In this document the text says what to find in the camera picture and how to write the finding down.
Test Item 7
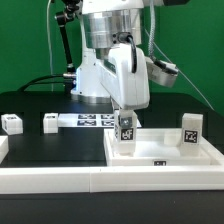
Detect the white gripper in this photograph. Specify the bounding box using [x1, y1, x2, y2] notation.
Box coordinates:
[98, 44, 150, 128]

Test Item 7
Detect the white square table top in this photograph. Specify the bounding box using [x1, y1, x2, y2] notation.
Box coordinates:
[104, 128, 224, 166]

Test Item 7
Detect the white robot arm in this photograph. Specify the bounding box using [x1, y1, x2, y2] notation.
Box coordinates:
[71, 0, 190, 129]

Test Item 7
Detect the white base marker plate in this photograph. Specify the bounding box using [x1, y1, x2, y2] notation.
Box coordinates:
[57, 113, 143, 129]

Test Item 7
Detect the white u-shaped obstacle fence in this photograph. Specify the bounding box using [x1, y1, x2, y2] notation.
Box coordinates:
[0, 136, 224, 194]

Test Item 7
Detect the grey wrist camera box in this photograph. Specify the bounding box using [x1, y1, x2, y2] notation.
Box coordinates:
[145, 57, 179, 87]

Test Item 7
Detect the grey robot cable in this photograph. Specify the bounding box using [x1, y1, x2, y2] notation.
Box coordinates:
[144, 29, 214, 111]

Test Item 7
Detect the black cable bundle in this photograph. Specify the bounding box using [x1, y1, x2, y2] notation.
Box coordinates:
[17, 73, 76, 93]

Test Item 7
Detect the white cable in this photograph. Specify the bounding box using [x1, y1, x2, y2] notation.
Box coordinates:
[46, 0, 56, 92]

